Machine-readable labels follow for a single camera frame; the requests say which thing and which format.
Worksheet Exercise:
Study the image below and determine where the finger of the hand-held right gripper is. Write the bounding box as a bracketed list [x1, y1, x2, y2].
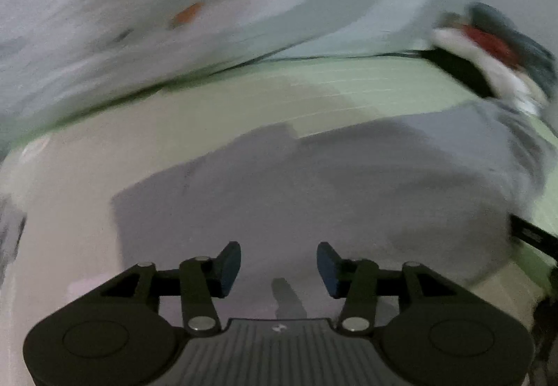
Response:
[509, 214, 558, 261]

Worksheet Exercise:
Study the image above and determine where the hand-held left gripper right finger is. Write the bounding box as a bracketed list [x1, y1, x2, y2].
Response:
[316, 241, 458, 336]

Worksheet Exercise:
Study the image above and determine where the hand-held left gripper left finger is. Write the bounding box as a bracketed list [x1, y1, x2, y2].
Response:
[98, 241, 242, 336]

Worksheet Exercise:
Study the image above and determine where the grey garment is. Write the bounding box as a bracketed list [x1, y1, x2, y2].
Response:
[109, 100, 552, 317]

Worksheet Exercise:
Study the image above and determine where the white red dark clothes pile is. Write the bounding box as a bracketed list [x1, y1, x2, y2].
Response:
[431, 28, 551, 116]

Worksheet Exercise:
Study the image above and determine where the cream blanket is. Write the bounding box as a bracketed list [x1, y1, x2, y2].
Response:
[0, 78, 306, 386]

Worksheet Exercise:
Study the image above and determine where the grey-green folded towel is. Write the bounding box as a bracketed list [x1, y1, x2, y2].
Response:
[468, 2, 558, 92]

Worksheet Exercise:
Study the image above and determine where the red folded cloth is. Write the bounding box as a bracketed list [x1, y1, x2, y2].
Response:
[463, 25, 520, 68]

